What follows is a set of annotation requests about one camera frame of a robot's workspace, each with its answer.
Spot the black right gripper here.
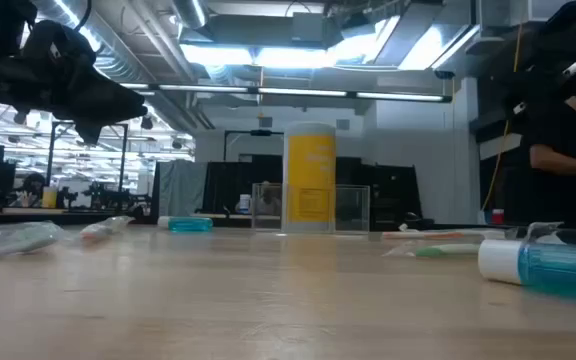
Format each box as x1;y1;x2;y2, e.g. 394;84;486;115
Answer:
502;62;576;135

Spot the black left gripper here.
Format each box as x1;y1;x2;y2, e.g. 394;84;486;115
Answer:
15;53;148;146

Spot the green toothbrush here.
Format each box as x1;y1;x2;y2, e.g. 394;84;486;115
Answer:
0;221;65;262
382;222;564;259

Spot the black gantry stand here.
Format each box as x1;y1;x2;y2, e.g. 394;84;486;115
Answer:
47;121;129;201

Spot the person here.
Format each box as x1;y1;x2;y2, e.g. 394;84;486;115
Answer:
255;179;283;217
20;172;49;209
520;94;576;229

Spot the grey curtain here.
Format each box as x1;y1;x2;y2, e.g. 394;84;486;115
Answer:
156;159;208;217

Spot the black partition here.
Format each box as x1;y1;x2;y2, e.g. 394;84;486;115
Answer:
202;154;423;231

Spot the long LED light bar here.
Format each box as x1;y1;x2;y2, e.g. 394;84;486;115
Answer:
120;82;453;104

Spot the clear acrylic organizer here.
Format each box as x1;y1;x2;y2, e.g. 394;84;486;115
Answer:
251;182;371;235

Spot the yellow white wipes canister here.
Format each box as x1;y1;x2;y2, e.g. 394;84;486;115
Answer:
281;122;338;234

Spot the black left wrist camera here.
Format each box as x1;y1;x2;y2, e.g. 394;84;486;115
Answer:
30;19;97;66

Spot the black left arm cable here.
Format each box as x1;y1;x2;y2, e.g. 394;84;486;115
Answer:
73;0;93;32

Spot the black table frame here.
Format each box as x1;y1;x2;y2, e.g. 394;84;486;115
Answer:
0;208;576;247

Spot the black arch frame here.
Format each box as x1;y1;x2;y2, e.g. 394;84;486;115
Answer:
223;128;285;162

